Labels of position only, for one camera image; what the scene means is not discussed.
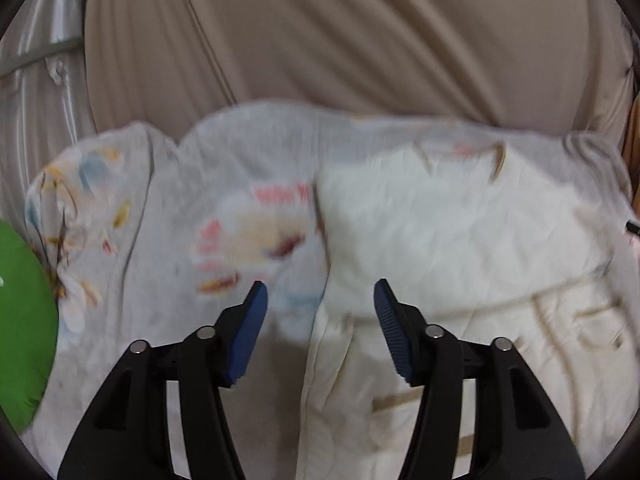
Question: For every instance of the floral printed blanket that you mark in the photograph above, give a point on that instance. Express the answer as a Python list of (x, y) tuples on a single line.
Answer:
[(190, 200)]

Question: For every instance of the white quilted blanket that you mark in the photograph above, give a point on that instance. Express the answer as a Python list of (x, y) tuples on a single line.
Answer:
[(450, 240)]

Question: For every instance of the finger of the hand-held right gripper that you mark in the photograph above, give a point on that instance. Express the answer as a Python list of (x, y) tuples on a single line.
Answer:
[(634, 227)]

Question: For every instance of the beige curtain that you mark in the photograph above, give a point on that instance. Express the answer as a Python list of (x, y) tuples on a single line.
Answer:
[(325, 35)]

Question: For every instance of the green cloth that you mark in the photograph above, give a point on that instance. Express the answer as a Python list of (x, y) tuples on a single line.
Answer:
[(22, 330)]

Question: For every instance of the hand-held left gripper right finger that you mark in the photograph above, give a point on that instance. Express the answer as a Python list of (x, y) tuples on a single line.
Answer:
[(392, 325)]

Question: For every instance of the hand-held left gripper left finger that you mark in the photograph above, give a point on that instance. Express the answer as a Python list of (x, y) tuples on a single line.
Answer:
[(249, 320)]

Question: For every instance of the white satin curtain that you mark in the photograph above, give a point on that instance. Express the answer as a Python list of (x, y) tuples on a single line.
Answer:
[(40, 85)]

